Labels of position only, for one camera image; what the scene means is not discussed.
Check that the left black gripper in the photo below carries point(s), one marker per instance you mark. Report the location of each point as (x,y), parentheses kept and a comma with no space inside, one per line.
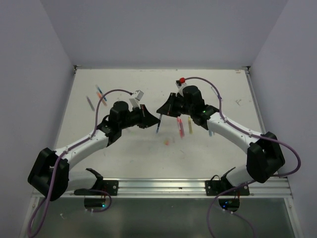
(146,119)

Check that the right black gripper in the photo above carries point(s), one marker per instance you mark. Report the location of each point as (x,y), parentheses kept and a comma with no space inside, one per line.
(168,107)

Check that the yellow highlighter pen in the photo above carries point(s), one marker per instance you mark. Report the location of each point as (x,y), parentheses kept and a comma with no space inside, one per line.
(190,125)

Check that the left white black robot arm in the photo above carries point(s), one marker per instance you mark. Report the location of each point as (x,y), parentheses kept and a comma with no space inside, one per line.
(50,172)

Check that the orange pen top left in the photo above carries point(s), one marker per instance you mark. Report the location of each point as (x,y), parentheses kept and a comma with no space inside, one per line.
(102,99)

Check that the blue pen top left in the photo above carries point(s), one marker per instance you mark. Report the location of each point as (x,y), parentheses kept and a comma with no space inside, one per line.
(100,91)

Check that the purple pen top left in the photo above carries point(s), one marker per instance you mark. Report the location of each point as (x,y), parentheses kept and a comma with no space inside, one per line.
(90,104)

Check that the right wrist red connector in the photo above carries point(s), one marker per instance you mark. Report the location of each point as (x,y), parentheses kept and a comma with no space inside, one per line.
(180,81)

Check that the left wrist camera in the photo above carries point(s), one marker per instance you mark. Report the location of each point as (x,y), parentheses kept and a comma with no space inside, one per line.
(135,98)

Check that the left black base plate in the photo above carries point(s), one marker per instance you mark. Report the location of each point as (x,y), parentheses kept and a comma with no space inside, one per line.
(108,186)

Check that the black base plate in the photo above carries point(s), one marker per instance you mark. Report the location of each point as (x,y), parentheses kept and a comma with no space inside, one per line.
(108,186)
(215,187)

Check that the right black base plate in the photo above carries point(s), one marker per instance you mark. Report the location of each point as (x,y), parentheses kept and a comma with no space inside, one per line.
(215,187)

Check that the aluminium front rail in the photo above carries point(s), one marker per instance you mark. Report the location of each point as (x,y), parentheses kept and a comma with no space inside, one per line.
(180,188)

